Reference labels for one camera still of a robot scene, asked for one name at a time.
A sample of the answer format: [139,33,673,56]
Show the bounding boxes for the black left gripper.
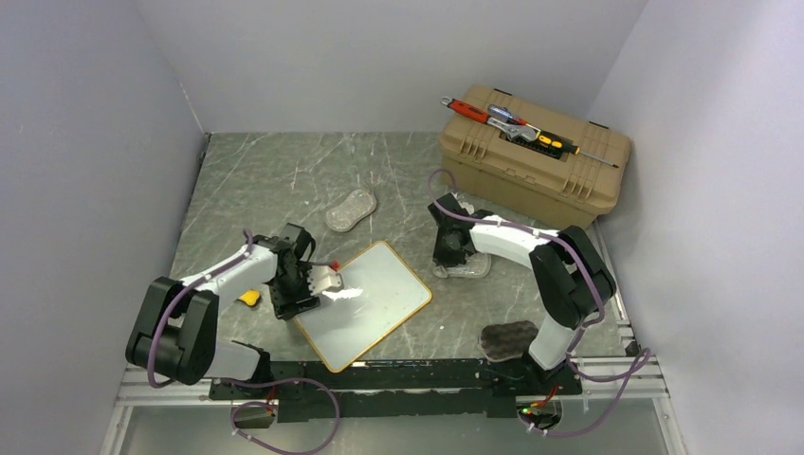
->
[268,263,320,320]

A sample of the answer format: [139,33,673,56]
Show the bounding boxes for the grey blue scrubbing sponge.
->
[432,253,492,279]

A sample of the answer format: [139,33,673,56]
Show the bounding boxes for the yellow framed whiteboard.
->
[294,241,432,373]

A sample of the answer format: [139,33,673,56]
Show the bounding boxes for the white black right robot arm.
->
[428,193,616,393]

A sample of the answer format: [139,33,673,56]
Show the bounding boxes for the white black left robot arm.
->
[125,224,320,398]

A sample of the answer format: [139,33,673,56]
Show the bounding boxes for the yellow black sponge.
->
[238,290,262,308]

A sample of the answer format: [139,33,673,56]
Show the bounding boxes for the tan plastic toolbox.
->
[439,84,632,228]

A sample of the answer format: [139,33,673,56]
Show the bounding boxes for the grey silver scrubbing sponge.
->
[324,189,377,233]

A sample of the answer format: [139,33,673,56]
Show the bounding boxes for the dark wavy foam sponge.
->
[478,320,539,363]

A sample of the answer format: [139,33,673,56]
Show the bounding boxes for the blue red screwdriver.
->
[487,104,530,126]

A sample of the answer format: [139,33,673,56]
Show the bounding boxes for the yellow black screwdriver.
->
[535,130,620,169]

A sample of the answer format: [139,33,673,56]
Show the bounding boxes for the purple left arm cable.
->
[145,227,343,455]

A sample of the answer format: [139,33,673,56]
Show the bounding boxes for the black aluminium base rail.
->
[116,357,670,423]

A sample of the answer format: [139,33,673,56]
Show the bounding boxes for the red handled adjustable wrench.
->
[440,97,537,142]

